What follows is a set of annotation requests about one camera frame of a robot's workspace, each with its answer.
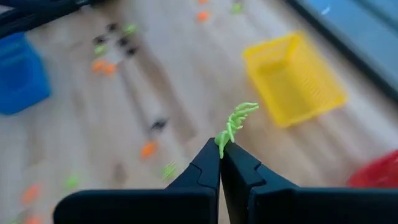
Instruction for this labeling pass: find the blue plastic basket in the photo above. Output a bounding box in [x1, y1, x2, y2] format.
[0, 32, 52, 116]

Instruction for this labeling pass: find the yellow plastic basket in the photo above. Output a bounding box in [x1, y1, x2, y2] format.
[241, 30, 348, 128]

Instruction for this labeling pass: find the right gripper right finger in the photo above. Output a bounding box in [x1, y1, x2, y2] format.
[220, 140, 398, 224]

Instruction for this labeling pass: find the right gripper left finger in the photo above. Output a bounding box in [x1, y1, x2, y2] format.
[52, 138, 222, 224]

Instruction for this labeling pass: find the black aluminium table frame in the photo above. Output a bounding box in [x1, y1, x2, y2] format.
[0, 0, 398, 103]

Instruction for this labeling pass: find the red plastic basket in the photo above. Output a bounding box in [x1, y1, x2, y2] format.
[346, 149, 398, 189]

